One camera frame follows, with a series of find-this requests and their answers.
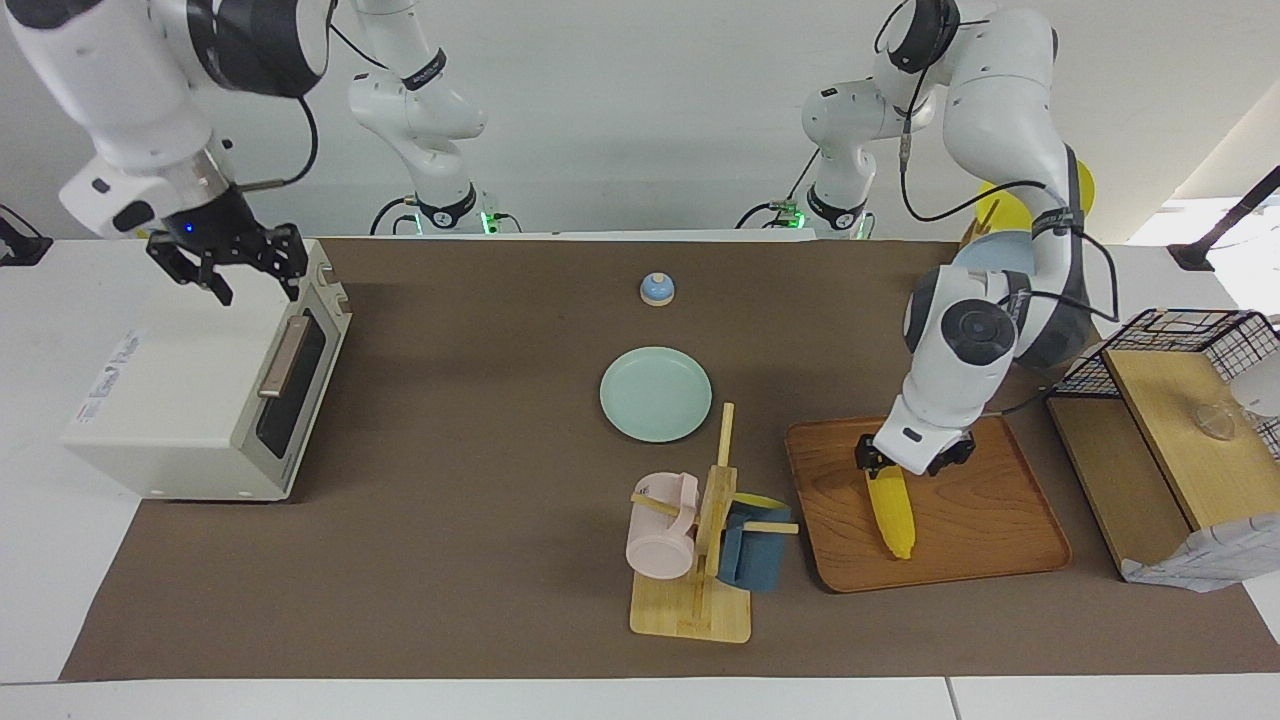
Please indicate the dark blue mug yellow inside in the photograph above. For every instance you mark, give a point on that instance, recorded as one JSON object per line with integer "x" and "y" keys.
{"x": 755, "y": 555}

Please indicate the black stand bracket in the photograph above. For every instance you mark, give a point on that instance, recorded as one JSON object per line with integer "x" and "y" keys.
{"x": 1200, "y": 250}
{"x": 20, "y": 245}

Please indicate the pink mug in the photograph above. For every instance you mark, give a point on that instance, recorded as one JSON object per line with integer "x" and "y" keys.
{"x": 660, "y": 540}

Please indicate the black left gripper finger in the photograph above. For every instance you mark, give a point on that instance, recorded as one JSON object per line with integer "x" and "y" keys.
{"x": 955, "y": 458}
{"x": 868, "y": 455}

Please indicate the wooden dish rack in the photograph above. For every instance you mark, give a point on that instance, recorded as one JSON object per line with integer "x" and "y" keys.
{"x": 985, "y": 215}

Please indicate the wooden shelf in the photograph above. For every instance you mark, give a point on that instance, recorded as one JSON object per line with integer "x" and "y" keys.
{"x": 1170, "y": 430}

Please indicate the yellow plate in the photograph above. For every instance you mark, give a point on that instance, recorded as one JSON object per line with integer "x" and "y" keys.
{"x": 1005, "y": 212}

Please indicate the clear glass cup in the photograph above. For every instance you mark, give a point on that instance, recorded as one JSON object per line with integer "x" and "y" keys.
{"x": 1215, "y": 425}

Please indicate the brown wooden tray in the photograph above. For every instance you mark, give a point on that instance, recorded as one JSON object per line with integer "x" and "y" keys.
{"x": 980, "y": 520}

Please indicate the pale green plate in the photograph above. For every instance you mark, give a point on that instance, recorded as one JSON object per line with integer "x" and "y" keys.
{"x": 655, "y": 395}

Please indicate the brown table mat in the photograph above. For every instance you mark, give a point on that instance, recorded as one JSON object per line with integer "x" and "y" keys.
{"x": 450, "y": 560}

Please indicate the blue bell with wooden knob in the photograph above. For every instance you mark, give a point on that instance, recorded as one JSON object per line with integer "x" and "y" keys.
{"x": 657, "y": 288}

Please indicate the wooden mug tree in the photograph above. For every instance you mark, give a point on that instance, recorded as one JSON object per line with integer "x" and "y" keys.
{"x": 690, "y": 610}

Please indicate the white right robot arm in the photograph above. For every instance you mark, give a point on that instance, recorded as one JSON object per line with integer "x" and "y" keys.
{"x": 130, "y": 90}

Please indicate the light blue plate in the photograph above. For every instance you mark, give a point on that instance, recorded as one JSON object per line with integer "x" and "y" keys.
{"x": 990, "y": 250}

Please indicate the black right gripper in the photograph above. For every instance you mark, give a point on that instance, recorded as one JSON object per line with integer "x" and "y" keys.
{"x": 220, "y": 235}

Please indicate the white toaster oven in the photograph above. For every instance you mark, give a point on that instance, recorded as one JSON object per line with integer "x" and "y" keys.
{"x": 170, "y": 400}

